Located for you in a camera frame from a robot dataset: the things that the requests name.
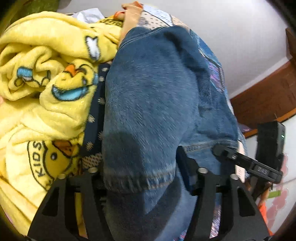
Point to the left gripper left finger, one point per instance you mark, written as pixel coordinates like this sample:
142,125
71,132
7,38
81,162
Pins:
71,210

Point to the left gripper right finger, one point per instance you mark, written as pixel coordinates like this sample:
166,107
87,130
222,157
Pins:
224,209

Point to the blue denim jacket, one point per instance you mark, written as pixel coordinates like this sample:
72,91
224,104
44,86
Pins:
148,79

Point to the orange sleeve forearm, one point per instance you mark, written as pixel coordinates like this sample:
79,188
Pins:
262,205

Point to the brown wooden door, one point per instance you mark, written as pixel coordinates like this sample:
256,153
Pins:
273,98

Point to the navy polka dot cloth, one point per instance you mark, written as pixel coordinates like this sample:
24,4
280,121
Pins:
91,151

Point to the yellow duck fleece blanket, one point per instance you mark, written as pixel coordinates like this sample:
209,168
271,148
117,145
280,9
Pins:
49,74

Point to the patchwork patterned bed quilt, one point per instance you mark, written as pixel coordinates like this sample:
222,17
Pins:
213,120

